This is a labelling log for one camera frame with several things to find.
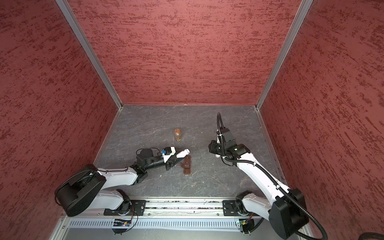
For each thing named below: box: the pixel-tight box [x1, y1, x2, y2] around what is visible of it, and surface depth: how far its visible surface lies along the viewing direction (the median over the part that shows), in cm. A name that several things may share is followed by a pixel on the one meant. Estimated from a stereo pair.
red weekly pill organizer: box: [180, 155, 191, 175], surface depth 89 cm
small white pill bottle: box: [176, 148, 190, 158], surface depth 78 cm
